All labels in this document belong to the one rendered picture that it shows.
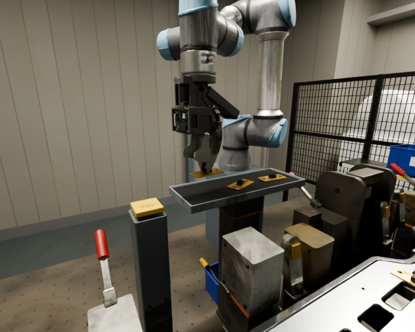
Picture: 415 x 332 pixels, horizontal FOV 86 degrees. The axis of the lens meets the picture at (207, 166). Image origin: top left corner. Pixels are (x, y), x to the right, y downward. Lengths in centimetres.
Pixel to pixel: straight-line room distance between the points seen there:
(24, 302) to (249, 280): 87
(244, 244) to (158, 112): 262
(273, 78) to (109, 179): 244
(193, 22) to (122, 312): 51
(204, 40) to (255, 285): 46
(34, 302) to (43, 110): 209
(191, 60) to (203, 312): 77
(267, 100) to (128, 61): 224
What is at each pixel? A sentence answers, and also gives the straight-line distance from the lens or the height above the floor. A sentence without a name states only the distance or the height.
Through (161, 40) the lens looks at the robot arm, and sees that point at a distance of 67.
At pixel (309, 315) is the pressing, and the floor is 100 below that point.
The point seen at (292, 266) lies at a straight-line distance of 54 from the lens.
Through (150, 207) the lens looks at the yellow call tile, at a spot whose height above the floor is 116.
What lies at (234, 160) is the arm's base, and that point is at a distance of 96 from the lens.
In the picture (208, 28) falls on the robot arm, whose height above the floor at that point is 151.
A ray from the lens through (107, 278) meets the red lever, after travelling 47.
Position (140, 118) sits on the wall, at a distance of 291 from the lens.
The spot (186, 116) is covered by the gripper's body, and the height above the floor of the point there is 135.
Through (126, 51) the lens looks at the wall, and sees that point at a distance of 294.
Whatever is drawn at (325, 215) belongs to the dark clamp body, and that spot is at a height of 108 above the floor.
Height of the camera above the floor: 137
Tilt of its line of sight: 15 degrees down
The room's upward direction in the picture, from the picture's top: straight up
